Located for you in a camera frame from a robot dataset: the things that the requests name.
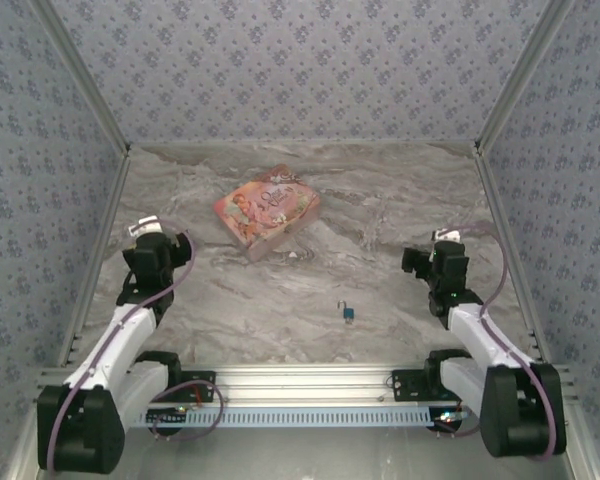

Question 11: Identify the pink book-shaped box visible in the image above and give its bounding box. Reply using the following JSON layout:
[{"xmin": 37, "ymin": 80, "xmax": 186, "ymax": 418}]
[{"xmin": 212, "ymin": 163, "xmax": 324, "ymax": 265}]

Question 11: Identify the right small circuit board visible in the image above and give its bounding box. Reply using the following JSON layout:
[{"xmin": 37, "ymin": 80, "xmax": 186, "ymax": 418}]
[{"xmin": 432, "ymin": 408, "xmax": 470, "ymax": 432}]

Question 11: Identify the small circuit board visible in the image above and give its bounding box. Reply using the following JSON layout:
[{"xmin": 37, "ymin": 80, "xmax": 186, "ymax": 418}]
[
  {"xmin": 146, "ymin": 407, "xmax": 189, "ymax": 426},
  {"xmin": 432, "ymin": 408, "xmax": 470, "ymax": 432}
]

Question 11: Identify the left small circuit board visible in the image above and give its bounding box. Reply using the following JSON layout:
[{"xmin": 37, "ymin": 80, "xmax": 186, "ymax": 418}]
[{"xmin": 146, "ymin": 407, "xmax": 189, "ymax": 426}]

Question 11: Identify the grey metal tray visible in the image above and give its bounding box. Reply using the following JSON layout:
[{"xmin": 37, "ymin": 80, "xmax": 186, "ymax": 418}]
[{"xmin": 9, "ymin": 404, "xmax": 599, "ymax": 480}]

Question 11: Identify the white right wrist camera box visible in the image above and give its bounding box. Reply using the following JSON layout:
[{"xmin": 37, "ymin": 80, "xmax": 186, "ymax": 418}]
[{"xmin": 431, "ymin": 226, "xmax": 465, "ymax": 245}]

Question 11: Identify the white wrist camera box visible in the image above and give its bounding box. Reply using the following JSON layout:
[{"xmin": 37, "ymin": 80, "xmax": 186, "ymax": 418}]
[
  {"xmin": 431, "ymin": 226, "xmax": 465, "ymax": 245},
  {"xmin": 127, "ymin": 214, "xmax": 165, "ymax": 237}
]

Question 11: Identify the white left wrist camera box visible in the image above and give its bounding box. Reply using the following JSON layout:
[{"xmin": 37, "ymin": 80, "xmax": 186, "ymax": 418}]
[{"xmin": 127, "ymin": 214, "xmax": 165, "ymax": 237}]

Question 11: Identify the aluminium left side rail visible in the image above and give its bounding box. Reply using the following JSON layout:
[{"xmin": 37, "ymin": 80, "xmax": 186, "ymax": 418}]
[{"xmin": 57, "ymin": 149, "xmax": 134, "ymax": 371}]

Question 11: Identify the aluminium right side rail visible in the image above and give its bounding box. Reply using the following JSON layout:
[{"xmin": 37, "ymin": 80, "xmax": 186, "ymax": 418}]
[{"xmin": 472, "ymin": 147, "xmax": 554, "ymax": 366}]

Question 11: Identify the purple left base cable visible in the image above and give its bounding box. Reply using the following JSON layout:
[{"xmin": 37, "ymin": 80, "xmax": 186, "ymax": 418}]
[{"xmin": 147, "ymin": 379, "xmax": 225, "ymax": 442}]

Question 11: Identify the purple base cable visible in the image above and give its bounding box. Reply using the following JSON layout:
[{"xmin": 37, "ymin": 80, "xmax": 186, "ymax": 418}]
[
  {"xmin": 147, "ymin": 379, "xmax": 225, "ymax": 442},
  {"xmin": 435, "ymin": 419, "xmax": 483, "ymax": 439}
]

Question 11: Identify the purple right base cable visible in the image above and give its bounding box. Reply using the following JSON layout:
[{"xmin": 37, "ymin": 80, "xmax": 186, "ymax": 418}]
[{"xmin": 435, "ymin": 419, "xmax": 483, "ymax": 439}]

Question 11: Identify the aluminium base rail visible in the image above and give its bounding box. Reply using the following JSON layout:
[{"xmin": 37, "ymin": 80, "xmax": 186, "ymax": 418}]
[{"xmin": 36, "ymin": 363, "xmax": 579, "ymax": 407}]

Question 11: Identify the aluminium left corner post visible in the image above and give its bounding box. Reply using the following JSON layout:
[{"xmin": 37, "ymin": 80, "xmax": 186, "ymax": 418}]
[{"xmin": 32, "ymin": 0, "xmax": 133, "ymax": 154}]

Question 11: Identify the aluminium corner post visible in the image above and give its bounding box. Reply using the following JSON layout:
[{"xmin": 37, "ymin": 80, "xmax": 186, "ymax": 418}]
[
  {"xmin": 473, "ymin": 0, "xmax": 579, "ymax": 154},
  {"xmin": 32, "ymin": 0, "xmax": 133, "ymax": 154}
]

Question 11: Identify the aluminium right corner post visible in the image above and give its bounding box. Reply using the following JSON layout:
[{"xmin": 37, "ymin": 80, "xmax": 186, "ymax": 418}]
[{"xmin": 473, "ymin": 0, "xmax": 579, "ymax": 154}]

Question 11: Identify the white slotted cable duct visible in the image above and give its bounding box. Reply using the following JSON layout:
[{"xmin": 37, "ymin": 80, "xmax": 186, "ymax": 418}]
[{"xmin": 124, "ymin": 405, "xmax": 481, "ymax": 430}]

